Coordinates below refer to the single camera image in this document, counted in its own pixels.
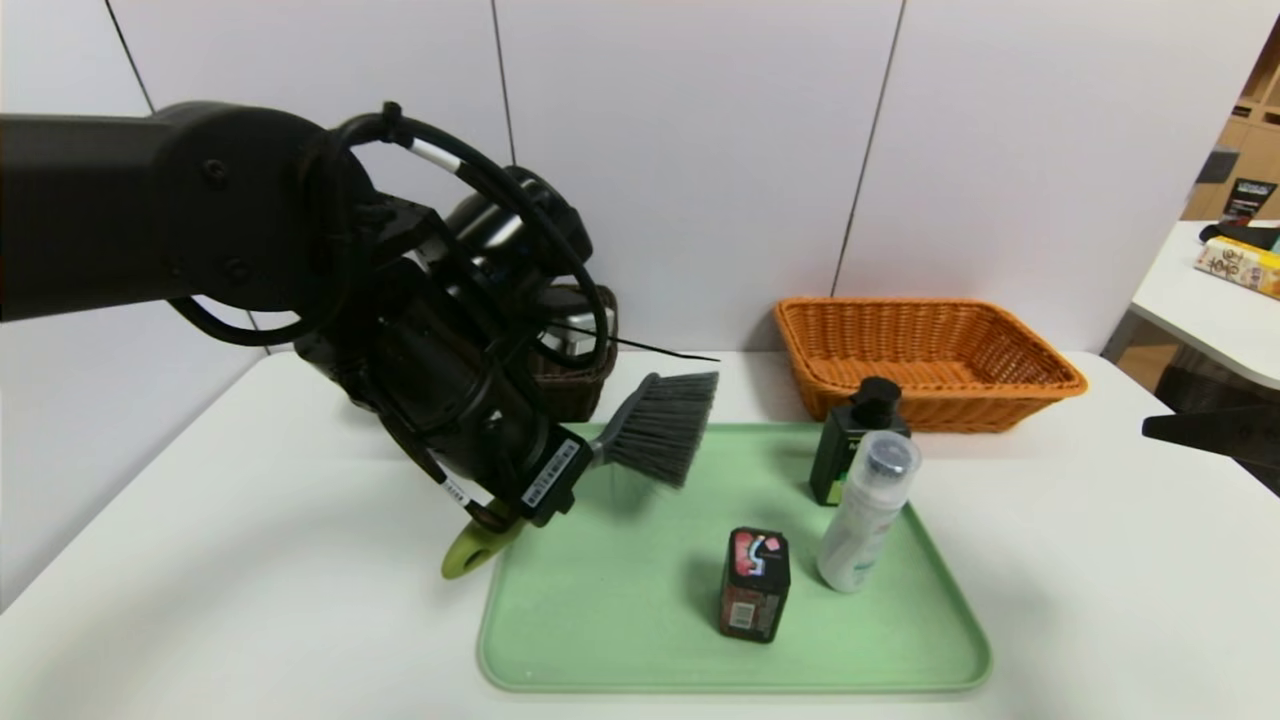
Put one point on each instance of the wooden shelf unit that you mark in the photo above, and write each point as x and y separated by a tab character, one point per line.
1255	140

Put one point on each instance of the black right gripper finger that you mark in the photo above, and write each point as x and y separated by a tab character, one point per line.
1235	432

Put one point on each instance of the white side table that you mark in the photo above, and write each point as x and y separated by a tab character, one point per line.
1200	310

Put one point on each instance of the dark storage bin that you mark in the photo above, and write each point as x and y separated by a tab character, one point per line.
1215	385

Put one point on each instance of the flat black object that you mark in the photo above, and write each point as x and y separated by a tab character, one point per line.
1240	237

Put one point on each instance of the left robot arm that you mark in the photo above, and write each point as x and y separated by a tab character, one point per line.
150	200

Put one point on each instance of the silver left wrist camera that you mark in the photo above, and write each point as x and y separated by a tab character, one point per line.
578	345

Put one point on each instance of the dark green pump bottle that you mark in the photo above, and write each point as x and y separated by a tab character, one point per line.
835	460

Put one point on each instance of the yellow printed box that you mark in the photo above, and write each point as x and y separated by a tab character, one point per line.
1238	268

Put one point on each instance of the small black sign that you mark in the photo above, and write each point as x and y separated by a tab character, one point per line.
1248	202

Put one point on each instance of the dark brown wicker basket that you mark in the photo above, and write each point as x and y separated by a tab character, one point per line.
590	390

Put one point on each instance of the light green plastic tray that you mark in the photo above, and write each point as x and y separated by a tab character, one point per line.
620	620

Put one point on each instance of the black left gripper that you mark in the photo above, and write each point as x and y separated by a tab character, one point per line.
556	474

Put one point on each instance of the small black red box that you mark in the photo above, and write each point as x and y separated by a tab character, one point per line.
752	590

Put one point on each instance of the orange wicker basket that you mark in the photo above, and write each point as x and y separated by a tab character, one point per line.
930	345

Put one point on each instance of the white bottle with clear cap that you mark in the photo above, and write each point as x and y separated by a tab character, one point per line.
860	530

